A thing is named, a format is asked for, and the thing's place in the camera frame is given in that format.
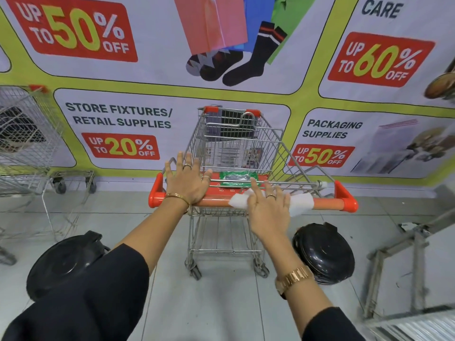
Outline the person's right hand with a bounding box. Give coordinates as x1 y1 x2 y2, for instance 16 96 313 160
246 177 292 245

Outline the person's left hand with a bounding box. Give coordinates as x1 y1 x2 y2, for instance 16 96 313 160
164 151 213 206

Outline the white wet wipe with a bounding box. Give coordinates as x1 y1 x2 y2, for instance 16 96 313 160
228 188 315 217

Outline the metal shopping cart orange handle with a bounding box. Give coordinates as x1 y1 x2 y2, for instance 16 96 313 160
149 106 359 281

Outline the person's left forearm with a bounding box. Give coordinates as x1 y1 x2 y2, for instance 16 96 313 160
115 199 191 275

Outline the person's right forearm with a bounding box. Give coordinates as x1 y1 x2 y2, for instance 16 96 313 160
258 239 343 331

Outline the green wipes packet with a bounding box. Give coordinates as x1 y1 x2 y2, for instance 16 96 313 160
219 171 251 188

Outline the small dark printed packet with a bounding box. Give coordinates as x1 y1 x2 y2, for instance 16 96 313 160
245 148 264 170

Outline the black box in cart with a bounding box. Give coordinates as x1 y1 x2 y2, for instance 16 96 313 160
220 110 259 139

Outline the black round lidded bin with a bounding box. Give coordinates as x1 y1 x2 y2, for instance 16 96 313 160
292 222 356 285
26 230 111 302

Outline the gold wrist watch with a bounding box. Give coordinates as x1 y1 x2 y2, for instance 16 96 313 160
275 266 315 299

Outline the printed sale banner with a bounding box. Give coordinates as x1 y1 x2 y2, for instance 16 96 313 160
0 0 455 187

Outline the black garment sleeve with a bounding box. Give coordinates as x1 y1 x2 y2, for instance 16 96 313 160
301 307 367 341
0 243 150 341

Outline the empty metal shopping cart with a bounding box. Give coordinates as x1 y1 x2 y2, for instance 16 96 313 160
0 85 97 267

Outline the black bag in cart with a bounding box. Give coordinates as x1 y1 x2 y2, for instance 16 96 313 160
0 106 47 153

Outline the white corrugated sheet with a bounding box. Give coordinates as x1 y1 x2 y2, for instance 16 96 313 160
366 309 455 341

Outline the gold bracelet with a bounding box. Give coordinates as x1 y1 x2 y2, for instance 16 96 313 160
164 193 191 214

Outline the grey metal rack frame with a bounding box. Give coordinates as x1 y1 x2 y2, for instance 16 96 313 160
362 184 455 341

